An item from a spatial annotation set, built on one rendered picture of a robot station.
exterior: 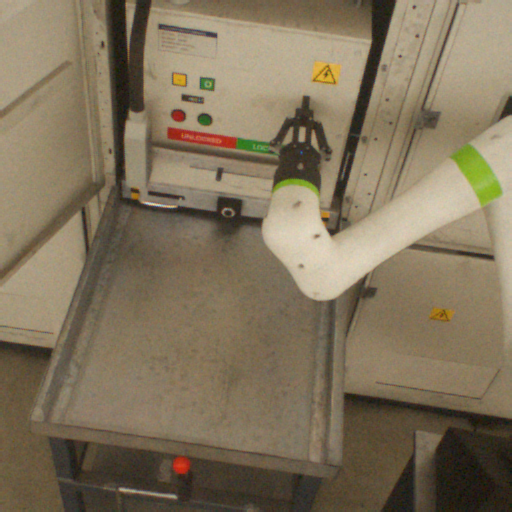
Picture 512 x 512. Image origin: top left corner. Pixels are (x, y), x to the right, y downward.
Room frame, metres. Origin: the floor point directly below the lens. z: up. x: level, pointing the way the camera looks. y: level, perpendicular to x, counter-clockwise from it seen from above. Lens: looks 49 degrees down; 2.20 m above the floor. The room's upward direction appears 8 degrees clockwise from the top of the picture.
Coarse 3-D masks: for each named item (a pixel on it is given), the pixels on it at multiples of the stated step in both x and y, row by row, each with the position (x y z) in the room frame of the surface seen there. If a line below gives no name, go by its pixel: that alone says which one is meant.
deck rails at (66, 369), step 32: (96, 256) 1.07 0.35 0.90; (96, 288) 1.02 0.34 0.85; (320, 320) 1.02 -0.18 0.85; (64, 352) 0.82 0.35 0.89; (320, 352) 0.94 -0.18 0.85; (64, 384) 0.77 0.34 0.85; (320, 384) 0.85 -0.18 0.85; (64, 416) 0.70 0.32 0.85; (320, 416) 0.78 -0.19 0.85; (320, 448) 0.71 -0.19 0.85
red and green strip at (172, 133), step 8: (168, 128) 1.31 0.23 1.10; (168, 136) 1.31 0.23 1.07; (176, 136) 1.31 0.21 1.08; (184, 136) 1.31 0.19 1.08; (192, 136) 1.31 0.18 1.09; (200, 136) 1.31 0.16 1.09; (208, 136) 1.31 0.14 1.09; (216, 136) 1.31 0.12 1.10; (224, 136) 1.31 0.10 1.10; (208, 144) 1.31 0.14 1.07; (216, 144) 1.31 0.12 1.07; (224, 144) 1.31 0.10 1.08; (232, 144) 1.31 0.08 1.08; (240, 144) 1.31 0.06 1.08; (248, 144) 1.31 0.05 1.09; (256, 144) 1.31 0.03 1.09; (264, 144) 1.31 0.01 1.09; (264, 152) 1.31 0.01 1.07
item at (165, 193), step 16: (128, 192) 1.30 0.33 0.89; (160, 192) 1.30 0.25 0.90; (176, 192) 1.30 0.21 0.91; (192, 192) 1.30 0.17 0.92; (208, 192) 1.31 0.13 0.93; (224, 192) 1.31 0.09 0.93; (208, 208) 1.30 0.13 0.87; (256, 208) 1.30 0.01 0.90; (320, 208) 1.31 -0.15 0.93; (336, 208) 1.31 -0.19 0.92
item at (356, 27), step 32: (128, 0) 1.33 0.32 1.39; (160, 0) 1.35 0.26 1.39; (192, 0) 1.37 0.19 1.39; (224, 0) 1.39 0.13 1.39; (256, 0) 1.40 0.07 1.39; (288, 0) 1.42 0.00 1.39; (320, 0) 1.44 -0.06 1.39; (352, 0) 1.46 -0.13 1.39; (320, 32) 1.31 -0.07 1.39; (352, 32) 1.34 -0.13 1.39
